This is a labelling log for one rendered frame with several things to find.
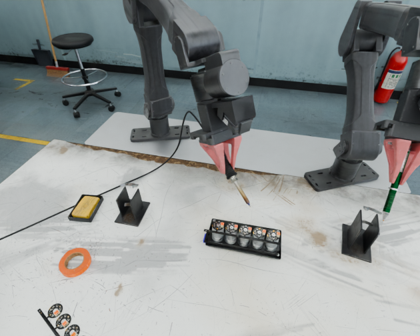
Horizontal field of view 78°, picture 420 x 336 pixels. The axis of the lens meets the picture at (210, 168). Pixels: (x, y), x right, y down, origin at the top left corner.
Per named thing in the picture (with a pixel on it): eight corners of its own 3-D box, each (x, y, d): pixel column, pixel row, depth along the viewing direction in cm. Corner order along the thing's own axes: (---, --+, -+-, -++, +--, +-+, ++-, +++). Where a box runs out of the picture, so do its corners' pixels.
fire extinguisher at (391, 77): (370, 96, 273) (395, 40, 238) (386, 97, 271) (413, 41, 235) (373, 102, 263) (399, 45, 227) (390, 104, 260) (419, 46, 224)
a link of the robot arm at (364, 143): (380, 159, 60) (383, 24, 62) (351, 158, 61) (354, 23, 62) (365, 161, 67) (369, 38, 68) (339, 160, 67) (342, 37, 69)
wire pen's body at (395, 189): (389, 212, 46) (409, 152, 45) (393, 214, 45) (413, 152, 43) (379, 209, 47) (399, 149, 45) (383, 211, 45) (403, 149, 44)
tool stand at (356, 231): (363, 251, 60) (377, 205, 58) (375, 269, 51) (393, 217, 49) (336, 243, 62) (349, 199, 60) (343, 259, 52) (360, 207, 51)
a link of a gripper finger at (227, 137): (249, 168, 54) (240, 125, 51) (221, 181, 51) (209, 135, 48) (231, 163, 60) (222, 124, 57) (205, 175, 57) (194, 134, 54)
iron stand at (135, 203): (149, 219, 66) (152, 182, 65) (133, 231, 58) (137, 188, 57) (127, 215, 67) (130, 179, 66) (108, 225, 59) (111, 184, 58)
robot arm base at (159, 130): (189, 117, 82) (188, 107, 87) (125, 121, 80) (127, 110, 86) (190, 138, 87) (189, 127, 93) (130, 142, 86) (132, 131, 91)
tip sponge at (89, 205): (83, 197, 67) (81, 193, 66) (104, 199, 67) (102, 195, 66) (69, 221, 62) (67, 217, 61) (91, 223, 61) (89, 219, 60)
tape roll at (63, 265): (97, 257, 55) (96, 254, 54) (75, 283, 50) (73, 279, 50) (77, 246, 57) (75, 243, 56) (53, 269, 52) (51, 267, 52)
